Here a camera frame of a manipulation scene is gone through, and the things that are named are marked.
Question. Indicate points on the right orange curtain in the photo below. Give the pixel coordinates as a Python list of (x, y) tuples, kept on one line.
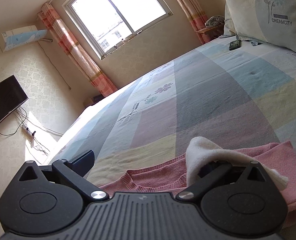
[(196, 16)]

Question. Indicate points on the pink and white knit sweater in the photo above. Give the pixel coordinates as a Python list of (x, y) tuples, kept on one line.
[(238, 164)]

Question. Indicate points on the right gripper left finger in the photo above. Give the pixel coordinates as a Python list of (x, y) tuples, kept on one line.
[(41, 200)]

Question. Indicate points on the patchwork pastel bed sheet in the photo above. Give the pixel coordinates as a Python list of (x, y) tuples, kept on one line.
[(240, 98)]

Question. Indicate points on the white wall power strip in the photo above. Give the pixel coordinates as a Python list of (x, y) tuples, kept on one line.
[(28, 131)]

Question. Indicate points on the wall mounted air conditioner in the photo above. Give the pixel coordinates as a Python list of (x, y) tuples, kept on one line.
[(20, 36)]

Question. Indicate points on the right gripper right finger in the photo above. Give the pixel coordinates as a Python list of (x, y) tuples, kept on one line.
[(237, 200)]

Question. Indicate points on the wall mounted black television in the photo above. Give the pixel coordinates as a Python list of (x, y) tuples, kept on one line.
[(12, 96)]

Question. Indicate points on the orange curtain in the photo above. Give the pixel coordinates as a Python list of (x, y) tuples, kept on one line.
[(196, 16), (72, 48)]

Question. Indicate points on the wooden nightstand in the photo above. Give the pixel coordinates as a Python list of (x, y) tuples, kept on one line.
[(211, 33)]

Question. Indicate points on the near patchwork pillow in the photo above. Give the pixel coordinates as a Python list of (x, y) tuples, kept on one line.
[(269, 21)]

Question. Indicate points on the left orange curtain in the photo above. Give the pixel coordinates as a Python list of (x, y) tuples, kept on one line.
[(72, 48)]

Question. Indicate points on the small dark object on bed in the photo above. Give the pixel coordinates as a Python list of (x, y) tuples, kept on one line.
[(235, 44)]

